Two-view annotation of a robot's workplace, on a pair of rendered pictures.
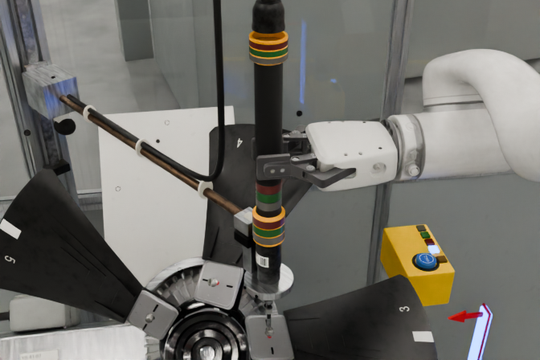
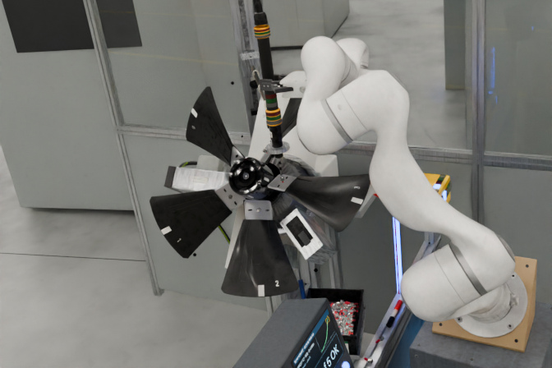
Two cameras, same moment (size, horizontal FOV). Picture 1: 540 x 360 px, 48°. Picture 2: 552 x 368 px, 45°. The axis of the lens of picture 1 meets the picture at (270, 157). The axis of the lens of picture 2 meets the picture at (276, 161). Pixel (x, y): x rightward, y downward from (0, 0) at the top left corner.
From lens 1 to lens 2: 1.36 m
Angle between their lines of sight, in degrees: 35
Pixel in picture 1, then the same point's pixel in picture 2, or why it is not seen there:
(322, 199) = (431, 168)
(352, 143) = (296, 77)
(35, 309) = (207, 161)
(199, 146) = not seen: hidden behind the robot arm
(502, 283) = not seen: outside the picture
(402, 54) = (479, 64)
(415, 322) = (358, 194)
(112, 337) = not seen: hidden behind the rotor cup
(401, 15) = (476, 37)
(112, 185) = (262, 113)
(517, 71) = (346, 45)
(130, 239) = (262, 142)
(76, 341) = (216, 176)
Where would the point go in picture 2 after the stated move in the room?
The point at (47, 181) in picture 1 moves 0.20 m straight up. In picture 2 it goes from (207, 91) to (196, 30)
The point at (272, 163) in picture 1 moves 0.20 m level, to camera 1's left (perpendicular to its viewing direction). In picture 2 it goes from (264, 82) to (210, 77)
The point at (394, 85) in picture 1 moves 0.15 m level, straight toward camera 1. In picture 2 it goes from (476, 87) to (451, 100)
